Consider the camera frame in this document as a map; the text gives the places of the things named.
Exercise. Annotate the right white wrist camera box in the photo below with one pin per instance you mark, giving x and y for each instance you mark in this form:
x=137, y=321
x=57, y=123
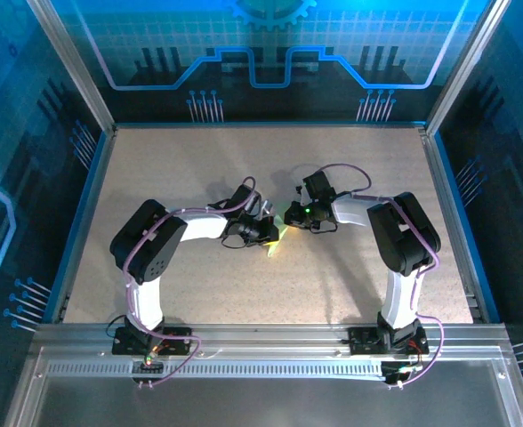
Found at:
x=303, y=195

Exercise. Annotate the aluminium frame post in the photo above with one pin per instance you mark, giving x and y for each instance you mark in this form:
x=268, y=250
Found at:
x=72, y=66
x=466, y=66

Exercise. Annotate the aluminium side rail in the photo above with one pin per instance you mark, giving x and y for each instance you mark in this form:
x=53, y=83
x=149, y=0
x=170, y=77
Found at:
x=85, y=227
x=452, y=222

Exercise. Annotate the aluminium cross rail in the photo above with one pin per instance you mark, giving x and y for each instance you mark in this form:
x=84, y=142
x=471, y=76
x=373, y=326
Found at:
x=266, y=338

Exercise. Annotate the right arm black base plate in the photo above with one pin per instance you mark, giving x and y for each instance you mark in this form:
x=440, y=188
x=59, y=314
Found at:
x=361, y=342

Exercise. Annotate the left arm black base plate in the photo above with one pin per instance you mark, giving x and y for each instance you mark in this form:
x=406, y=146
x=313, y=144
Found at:
x=177, y=340

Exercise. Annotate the grey metal plate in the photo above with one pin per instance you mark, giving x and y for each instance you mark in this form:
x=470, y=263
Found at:
x=266, y=400

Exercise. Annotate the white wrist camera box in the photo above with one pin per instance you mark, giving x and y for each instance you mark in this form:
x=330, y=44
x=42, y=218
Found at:
x=303, y=195
x=266, y=209

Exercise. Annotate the blue table edge strip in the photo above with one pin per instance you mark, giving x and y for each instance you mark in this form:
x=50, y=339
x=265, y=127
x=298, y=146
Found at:
x=77, y=227
x=464, y=222

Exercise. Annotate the small LED circuit board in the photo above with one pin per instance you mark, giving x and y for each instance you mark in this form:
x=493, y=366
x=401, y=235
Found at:
x=148, y=362

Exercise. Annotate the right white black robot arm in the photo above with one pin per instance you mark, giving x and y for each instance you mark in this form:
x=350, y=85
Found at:
x=404, y=240

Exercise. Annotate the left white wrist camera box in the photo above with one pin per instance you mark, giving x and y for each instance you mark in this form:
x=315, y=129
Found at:
x=266, y=209

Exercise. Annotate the green paper sheet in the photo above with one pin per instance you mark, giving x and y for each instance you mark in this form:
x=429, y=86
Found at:
x=274, y=249

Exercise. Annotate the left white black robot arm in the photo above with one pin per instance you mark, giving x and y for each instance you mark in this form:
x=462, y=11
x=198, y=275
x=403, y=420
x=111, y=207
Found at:
x=148, y=247

